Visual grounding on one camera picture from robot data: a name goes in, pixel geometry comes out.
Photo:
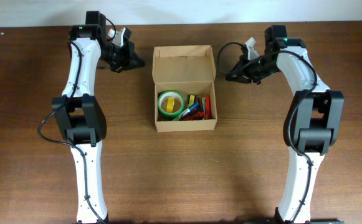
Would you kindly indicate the small yellow tape roll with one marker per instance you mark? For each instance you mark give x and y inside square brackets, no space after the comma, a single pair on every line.
[170,105]

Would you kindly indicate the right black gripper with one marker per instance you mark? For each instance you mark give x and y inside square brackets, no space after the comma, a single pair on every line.
[242,72]

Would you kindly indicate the brown cardboard box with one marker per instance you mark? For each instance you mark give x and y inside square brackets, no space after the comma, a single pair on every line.
[190,70]

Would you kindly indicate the red black stapler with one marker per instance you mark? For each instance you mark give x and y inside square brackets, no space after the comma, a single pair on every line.
[206,106]

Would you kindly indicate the yellow highlighter pen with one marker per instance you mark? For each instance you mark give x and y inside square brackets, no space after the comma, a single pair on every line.
[191,99]

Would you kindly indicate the green tape roll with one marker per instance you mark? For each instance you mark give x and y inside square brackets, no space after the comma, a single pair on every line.
[179,104]

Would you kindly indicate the orange utility knife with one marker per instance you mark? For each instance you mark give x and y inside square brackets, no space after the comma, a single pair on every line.
[196,116]

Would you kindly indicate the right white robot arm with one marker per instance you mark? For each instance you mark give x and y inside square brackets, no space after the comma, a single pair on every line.
[312,123]

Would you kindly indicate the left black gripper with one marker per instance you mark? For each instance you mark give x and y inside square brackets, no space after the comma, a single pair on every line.
[129,60]

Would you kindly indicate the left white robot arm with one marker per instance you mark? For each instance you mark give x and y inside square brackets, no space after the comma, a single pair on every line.
[80,119]

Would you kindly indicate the blue white marker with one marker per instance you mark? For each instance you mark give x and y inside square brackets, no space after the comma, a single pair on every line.
[186,111]

